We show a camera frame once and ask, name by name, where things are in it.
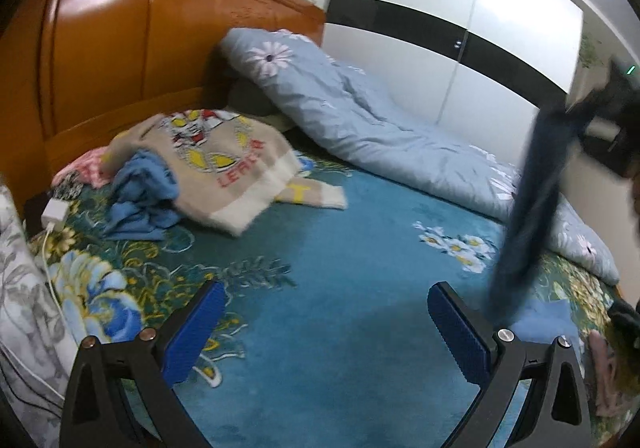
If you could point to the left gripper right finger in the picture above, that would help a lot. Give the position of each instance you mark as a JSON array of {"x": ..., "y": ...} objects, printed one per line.
[{"x": 555, "y": 411}]

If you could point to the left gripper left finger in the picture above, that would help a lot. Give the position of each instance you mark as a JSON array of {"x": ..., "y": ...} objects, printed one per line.
[{"x": 120, "y": 394}]

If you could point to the light blue sweatpants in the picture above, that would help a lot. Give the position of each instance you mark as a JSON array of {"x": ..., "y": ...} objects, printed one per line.
[{"x": 542, "y": 322}]

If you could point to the dark blue garment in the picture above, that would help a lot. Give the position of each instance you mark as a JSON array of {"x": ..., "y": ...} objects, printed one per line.
[{"x": 533, "y": 210}]

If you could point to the grey floral pillow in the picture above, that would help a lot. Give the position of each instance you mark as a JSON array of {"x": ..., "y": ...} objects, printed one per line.
[{"x": 37, "y": 352}]

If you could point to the white wardrobe with black band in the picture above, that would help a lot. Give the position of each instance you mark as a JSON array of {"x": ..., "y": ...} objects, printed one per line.
[{"x": 480, "y": 69}]

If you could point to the blue crumpled cloth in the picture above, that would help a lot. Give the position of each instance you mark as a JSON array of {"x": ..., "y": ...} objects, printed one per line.
[{"x": 142, "y": 200}]

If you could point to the teal floral bed blanket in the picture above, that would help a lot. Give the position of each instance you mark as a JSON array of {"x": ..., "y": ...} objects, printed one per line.
[{"x": 326, "y": 340}]

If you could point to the pink checked cloth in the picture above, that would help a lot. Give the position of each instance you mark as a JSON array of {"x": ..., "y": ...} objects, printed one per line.
[{"x": 87, "y": 167}]

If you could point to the beige cartoon knit sweater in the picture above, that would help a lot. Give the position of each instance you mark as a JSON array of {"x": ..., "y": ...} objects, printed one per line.
[{"x": 228, "y": 168}]

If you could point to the light blue floral quilt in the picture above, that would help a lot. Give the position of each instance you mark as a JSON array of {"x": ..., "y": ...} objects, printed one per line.
[{"x": 352, "y": 116}]

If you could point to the orange wooden headboard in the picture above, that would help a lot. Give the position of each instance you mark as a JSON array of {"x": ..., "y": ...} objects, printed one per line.
[{"x": 74, "y": 73}]

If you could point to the white charger with cable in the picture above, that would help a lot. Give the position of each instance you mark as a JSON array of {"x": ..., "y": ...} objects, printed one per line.
[{"x": 52, "y": 219}]

